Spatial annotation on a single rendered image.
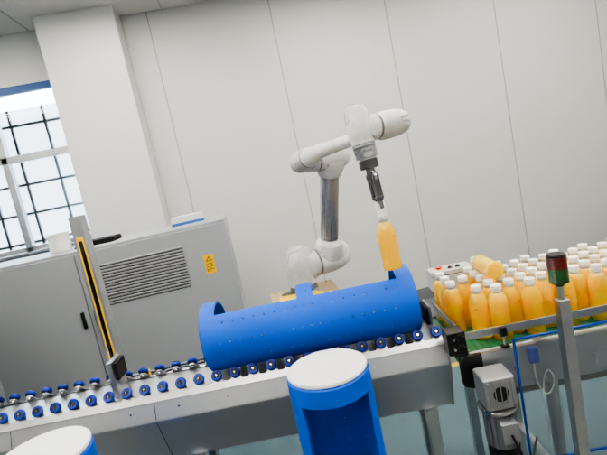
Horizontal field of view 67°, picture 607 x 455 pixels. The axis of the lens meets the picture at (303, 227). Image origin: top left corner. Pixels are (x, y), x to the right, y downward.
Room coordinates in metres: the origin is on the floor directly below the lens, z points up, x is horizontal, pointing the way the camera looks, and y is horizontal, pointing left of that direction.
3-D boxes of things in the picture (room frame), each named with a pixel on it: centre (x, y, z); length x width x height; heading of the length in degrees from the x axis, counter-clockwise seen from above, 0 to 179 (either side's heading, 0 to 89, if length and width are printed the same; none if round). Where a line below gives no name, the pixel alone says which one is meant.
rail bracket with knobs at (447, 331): (1.67, -0.47, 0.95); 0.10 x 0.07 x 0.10; 179
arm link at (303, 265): (2.54, 0.06, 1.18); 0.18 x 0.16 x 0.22; 115
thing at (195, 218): (3.55, 0.86, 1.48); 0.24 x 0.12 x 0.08; 105
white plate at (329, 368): (1.50, 0.02, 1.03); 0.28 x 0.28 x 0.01
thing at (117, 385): (1.90, 0.90, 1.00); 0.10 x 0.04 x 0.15; 179
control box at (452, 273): (2.15, -0.64, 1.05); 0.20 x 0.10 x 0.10; 89
